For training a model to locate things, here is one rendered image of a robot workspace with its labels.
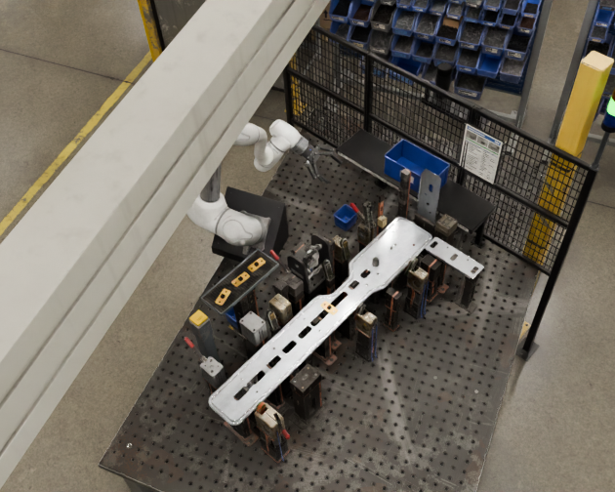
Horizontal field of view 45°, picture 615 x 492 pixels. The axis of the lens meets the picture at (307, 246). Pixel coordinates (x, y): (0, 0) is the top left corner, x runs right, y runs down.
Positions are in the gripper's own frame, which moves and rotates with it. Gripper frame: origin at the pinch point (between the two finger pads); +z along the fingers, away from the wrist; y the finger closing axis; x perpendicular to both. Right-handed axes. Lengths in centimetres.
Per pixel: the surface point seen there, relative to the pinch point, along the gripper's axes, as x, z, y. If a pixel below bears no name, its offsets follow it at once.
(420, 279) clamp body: 54, 50, 39
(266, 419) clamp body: 61, 17, 133
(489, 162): 63, 48, -28
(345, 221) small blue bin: -17.6, 25.7, 11.6
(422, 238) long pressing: 39, 47, 16
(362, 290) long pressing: 41, 33, 57
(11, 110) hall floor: -272, -183, 15
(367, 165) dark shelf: 7.0, 12.2, -12.2
